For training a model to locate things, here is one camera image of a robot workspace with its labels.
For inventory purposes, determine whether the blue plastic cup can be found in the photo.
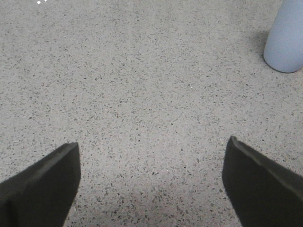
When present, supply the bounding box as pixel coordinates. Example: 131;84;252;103
263;0;303;73

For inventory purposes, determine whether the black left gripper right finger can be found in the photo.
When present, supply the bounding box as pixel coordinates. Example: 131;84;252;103
223;136;303;227

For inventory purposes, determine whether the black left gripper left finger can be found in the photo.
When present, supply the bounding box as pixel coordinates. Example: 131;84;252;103
0;142;81;227

